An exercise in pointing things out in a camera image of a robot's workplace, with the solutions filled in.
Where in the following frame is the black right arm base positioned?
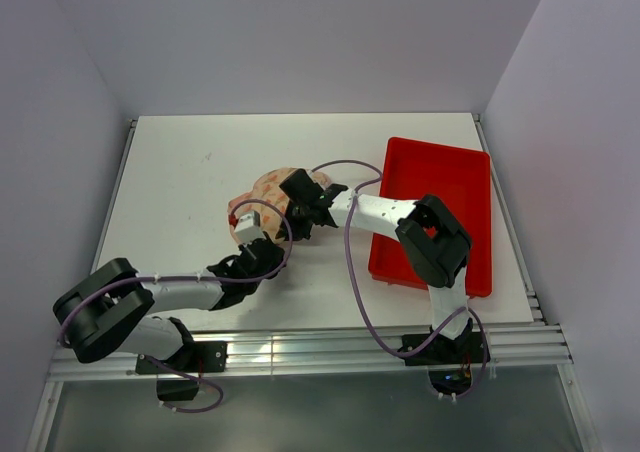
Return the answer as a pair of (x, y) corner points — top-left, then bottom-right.
(404, 331), (491, 396)

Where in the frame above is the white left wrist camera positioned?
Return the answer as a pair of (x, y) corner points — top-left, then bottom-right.
(234, 210), (264, 244)

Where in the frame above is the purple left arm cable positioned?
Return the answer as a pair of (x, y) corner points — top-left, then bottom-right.
(57, 199), (294, 416)

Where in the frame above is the red plastic tray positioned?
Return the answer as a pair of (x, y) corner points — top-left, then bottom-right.
(368, 137), (493, 298)

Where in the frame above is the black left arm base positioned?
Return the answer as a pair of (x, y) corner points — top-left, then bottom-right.
(134, 341), (228, 413)

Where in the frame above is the floral mesh laundry bag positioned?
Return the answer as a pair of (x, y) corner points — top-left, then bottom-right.
(227, 166), (334, 243)

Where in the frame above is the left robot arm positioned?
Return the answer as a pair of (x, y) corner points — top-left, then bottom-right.
(53, 237), (291, 371)

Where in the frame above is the aluminium frame rail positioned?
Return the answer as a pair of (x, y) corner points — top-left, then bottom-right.
(46, 323), (572, 382)

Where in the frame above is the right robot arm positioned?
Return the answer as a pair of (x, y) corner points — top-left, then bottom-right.
(279, 169), (472, 362)

